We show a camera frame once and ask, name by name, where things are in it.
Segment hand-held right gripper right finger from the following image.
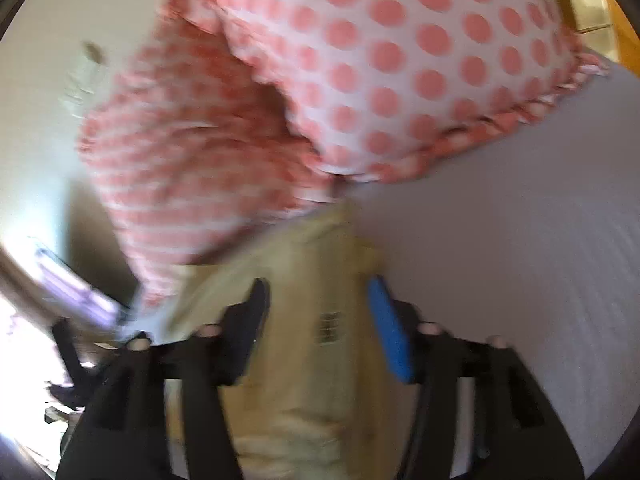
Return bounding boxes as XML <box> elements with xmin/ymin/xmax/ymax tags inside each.
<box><xmin>367</xmin><ymin>275</ymin><xmax>586</xmax><ymax>480</ymax></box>

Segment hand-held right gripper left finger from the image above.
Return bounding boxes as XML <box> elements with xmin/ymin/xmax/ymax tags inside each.
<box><xmin>56</xmin><ymin>278</ymin><xmax>271</xmax><ymax>480</ymax></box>

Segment cream yellow pants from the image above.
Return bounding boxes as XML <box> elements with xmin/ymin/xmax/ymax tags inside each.
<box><xmin>162</xmin><ymin>205</ymin><xmax>426</xmax><ymax>480</ymax></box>

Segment white bed sheet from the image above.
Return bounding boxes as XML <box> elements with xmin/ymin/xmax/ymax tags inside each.
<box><xmin>165</xmin><ymin>55</ymin><xmax>640</xmax><ymax>480</ymax></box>

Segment pink checkered pillow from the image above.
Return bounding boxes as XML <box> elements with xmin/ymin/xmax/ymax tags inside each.
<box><xmin>76</xmin><ymin>15</ymin><xmax>346</xmax><ymax>311</ymax></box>

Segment purple window curtain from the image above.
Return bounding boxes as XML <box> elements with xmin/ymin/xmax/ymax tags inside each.
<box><xmin>30</xmin><ymin>242</ymin><xmax>132</xmax><ymax>333</ymax></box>

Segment pink polka dot pillow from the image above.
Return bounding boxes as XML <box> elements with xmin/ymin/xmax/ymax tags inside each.
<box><xmin>170</xmin><ymin>0</ymin><xmax>608</xmax><ymax>186</ymax></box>

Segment wooden bed frame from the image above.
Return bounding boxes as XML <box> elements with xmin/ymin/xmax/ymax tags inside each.
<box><xmin>545</xmin><ymin>0</ymin><xmax>640</xmax><ymax>68</ymax></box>

